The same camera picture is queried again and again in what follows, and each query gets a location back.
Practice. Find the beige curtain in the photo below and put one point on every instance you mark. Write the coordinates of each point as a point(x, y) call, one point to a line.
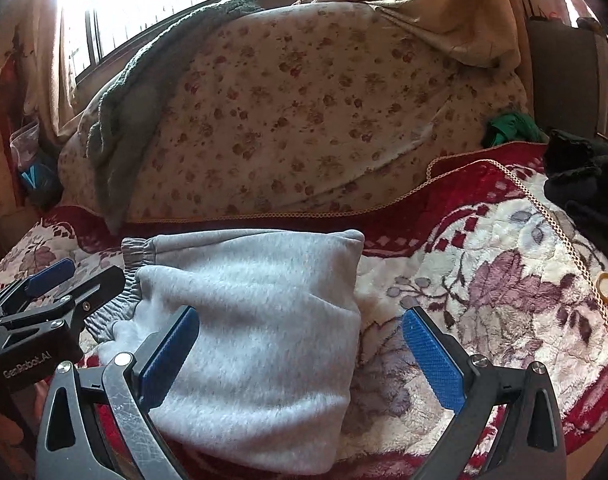
point(459, 10)
point(49, 70)

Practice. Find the black cloth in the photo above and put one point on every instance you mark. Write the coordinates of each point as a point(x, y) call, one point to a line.
point(584, 185)

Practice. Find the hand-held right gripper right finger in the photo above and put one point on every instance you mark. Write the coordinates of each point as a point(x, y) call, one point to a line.
point(434, 360)

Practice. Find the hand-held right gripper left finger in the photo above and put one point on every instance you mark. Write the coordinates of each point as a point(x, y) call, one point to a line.
point(169, 355)

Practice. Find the clear plastic bag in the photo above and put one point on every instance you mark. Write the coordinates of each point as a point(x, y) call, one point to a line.
point(31, 160)

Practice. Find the dark board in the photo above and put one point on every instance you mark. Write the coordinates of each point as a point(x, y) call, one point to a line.
point(559, 75)

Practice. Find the grey-green knit blanket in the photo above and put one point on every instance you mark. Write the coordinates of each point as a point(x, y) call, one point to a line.
point(129, 125)

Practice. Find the green cloth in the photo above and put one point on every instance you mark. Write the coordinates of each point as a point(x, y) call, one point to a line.
point(514, 127)

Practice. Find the red floral plush blanket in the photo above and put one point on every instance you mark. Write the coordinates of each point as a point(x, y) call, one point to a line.
point(494, 285)

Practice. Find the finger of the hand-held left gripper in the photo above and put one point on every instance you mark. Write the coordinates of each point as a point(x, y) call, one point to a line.
point(101, 285)
point(51, 275)

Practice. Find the floral quilt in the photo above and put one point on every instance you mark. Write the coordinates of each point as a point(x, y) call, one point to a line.
point(294, 125)

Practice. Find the grey sweat pants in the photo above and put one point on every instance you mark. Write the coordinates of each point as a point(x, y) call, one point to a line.
point(264, 320)

